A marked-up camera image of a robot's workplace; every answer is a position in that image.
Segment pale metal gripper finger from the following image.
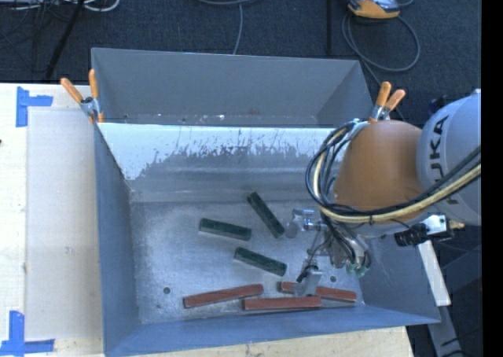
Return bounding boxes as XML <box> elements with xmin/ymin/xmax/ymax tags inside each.
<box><xmin>284</xmin><ymin>208</ymin><xmax>317</xmax><ymax>239</ymax></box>
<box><xmin>291</xmin><ymin>266</ymin><xmax>323</xmax><ymax>297</ymax></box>

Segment red-brown flat block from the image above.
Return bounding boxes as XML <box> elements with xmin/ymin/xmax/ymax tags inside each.
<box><xmin>182</xmin><ymin>283</ymin><xmax>265</xmax><ymax>310</ymax></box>
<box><xmin>279</xmin><ymin>281</ymin><xmax>358</xmax><ymax>304</ymax></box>
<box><xmin>240</xmin><ymin>295</ymin><xmax>323</xmax><ymax>313</ymax></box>

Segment dark green flat block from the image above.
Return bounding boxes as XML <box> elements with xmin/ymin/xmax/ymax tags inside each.
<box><xmin>233</xmin><ymin>246</ymin><xmax>288</xmax><ymax>278</ymax></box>
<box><xmin>246</xmin><ymin>190</ymin><xmax>286</xmax><ymax>240</ymax></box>
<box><xmin>198</xmin><ymin>217</ymin><xmax>253</xmax><ymax>242</ymax></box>

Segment grey metal bin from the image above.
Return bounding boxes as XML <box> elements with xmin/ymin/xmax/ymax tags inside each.
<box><xmin>90</xmin><ymin>46</ymin><xmax>442</xmax><ymax>357</ymax></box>

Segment pale wood flat board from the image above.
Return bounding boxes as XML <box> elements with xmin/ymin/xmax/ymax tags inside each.
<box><xmin>24</xmin><ymin>106</ymin><xmax>105</xmax><ymax>341</ymax></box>

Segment black cylinder on white bracket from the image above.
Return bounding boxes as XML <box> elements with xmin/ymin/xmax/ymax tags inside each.
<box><xmin>393</xmin><ymin>214</ymin><xmax>465</xmax><ymax>248</ymax></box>

